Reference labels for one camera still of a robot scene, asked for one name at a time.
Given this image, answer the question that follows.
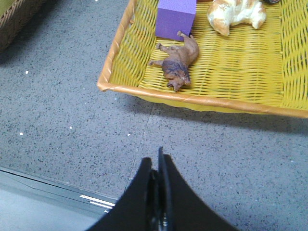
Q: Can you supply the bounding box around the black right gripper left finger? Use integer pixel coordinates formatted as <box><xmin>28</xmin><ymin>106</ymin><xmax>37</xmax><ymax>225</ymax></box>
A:
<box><xmin>88</xmin><ymin>157</ymin><xmax>159</xmax><ymax>231</ymax></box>

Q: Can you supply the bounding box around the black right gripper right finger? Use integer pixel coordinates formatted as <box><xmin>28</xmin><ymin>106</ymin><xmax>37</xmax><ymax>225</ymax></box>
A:
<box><xmin>158</xmin><ymin>147</ymin><xmax>237</xmax><ymax>231</ymax></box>

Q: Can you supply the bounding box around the brown toy lion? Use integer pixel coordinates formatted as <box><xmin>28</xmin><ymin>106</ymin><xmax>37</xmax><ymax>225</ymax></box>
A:
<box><xmin>148</xmin><ymin>31</ymin><xmax>200</xmax><ymax>92</ymax></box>

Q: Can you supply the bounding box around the yellow woven basket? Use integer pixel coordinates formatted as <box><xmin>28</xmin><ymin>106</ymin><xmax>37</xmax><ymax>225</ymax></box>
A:
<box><xmin>97</xmin><ymin>0</ymin><xmax>308</xmax><ymax>118</ymax></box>

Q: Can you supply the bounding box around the purple foam block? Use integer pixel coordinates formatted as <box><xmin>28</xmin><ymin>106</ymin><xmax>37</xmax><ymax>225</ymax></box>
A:
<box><xmin>155</xmin><ymin>0</ymin><xmax>197</xmax><ymax>41</ymax></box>

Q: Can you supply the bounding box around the toy croissant bread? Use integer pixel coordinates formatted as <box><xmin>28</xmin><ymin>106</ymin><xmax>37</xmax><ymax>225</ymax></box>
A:
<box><xmin>207</xmin><ymin>0</ymin><xmax>266</xmax><ymax>36</ymax></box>

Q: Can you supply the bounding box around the brown wicker basket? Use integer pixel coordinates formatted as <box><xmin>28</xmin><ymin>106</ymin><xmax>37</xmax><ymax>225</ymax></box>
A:
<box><xmin>0</xmin><ymin>0</ymin><xmax>46</xmax><ymax>52</ymax></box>

